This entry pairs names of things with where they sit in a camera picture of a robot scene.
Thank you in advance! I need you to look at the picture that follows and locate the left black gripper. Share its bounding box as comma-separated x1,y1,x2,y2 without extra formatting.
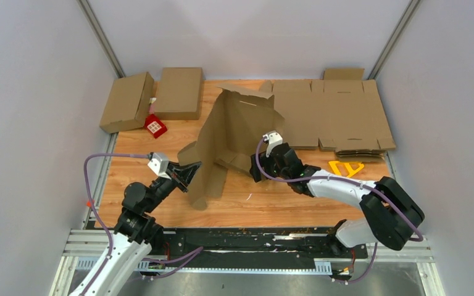
144,160,203,213

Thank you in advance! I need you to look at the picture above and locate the cardboard box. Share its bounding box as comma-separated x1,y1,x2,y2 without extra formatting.
154,67,204,120
99,72,154,134
177,83,285,210

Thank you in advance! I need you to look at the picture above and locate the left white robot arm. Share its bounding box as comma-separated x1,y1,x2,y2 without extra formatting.
71,160,201,295

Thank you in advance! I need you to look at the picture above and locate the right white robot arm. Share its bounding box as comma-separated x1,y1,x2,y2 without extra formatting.
249,143,425,258

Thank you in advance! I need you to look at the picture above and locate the folded cardboard box upright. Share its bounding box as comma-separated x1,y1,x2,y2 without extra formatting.
154,67,204,120

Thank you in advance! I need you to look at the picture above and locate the red plastic block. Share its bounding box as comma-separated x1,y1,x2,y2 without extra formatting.
144,113,168,139

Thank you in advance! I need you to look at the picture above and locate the pink white small item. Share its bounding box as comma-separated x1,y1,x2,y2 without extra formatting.
148,97,157,114

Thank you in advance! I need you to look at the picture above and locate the yellow plastic wedge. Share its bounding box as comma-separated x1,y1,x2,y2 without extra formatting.
328,160,365,178

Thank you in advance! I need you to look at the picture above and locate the stack of flat cardboard sheets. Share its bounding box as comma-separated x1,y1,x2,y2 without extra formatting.
259,68,396,162

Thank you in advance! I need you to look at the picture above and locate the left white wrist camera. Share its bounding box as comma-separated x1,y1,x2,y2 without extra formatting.
148,152,171,179

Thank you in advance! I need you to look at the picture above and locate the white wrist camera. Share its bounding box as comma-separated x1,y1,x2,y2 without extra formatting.
262,131,283,157
148,152,171,179

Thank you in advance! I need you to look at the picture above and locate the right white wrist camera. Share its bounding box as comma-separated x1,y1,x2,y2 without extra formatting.
262,131,283,157

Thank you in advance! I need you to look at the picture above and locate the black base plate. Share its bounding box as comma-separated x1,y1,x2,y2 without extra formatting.
149,227,370,269

